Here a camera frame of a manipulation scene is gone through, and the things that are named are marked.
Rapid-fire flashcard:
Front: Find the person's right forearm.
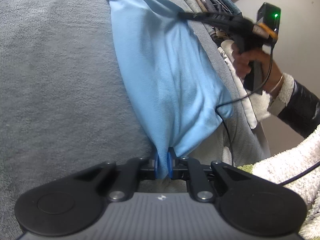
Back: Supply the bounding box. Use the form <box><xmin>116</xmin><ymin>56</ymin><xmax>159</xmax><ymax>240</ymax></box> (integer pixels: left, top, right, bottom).
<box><xmin>256</xmin><ymin>72</ymin><xmax>320</xmax><ymax>139</ymax></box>

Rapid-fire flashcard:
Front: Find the grey bed cover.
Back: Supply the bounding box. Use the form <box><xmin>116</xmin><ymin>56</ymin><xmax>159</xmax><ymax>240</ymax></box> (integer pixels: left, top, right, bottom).
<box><xmin>0</xmin><ymin>0</ymin><xmax>253</xmax><ymax>240</ymax></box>

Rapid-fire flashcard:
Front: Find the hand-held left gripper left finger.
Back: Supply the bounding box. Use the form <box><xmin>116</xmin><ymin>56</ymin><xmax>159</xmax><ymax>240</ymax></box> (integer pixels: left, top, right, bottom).
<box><xmin>72</xmin><ymin>151</ymin><xmax>160</xmax><ymax>202</ymax></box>

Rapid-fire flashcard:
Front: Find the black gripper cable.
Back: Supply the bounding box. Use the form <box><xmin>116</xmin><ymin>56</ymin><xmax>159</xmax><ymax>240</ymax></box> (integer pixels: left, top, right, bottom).
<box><xmin>215</xmin><ymin>29</ymin><xmax>279</xmax><ymax>167</ymax></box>

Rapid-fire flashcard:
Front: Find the person's white fluffy robe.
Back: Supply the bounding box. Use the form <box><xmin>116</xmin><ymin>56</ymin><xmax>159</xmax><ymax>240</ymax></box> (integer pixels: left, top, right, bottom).
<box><xmin>251</xmin><ymin>125</ymin><xmax>320</xmax><ymax>240</ymax></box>

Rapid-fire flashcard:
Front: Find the green shaggy rug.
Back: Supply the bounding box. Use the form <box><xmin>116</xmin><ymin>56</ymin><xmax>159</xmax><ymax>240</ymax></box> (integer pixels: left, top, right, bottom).
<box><xmin>236</xmin><ymin>164</ymin><xmax>255</xmax><ymax>174</ymax></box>

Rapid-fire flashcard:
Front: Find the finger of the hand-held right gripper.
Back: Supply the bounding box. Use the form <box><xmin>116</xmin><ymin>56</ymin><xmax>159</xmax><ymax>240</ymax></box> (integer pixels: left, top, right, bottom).
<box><xmin>177</xmin><ymin>11</ymin><xmax>225</xmax><ymax>27</ymax></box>

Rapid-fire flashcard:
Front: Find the gold bangle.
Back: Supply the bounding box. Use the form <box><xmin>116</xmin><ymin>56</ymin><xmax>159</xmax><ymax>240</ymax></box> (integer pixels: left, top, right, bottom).
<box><xmin>267</xmin><ymin>73</ymin><xmax>285</xmax><ymax>95</ymax></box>

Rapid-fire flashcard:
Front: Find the person's right hand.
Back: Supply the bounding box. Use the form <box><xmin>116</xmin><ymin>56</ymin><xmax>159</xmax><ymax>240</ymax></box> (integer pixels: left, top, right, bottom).
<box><xmin>232</xmin><ymin>49</ymin><xmax>284</xmax><ymax>94</ymax></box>

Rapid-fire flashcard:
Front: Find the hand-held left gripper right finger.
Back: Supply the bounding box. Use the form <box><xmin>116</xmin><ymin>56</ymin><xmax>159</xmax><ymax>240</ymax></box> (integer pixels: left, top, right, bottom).
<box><xmin>167</xmin><ymin>148</ymin><xmax>247</xmax><ymax>202</ymax></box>

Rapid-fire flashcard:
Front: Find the light blue t-shirt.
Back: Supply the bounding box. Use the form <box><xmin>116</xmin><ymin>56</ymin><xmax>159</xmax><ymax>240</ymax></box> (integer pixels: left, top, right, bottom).
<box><xmin>101</xmin><ymin>0</ymin><xmax>234</xmax><ymax>180</ymax></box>

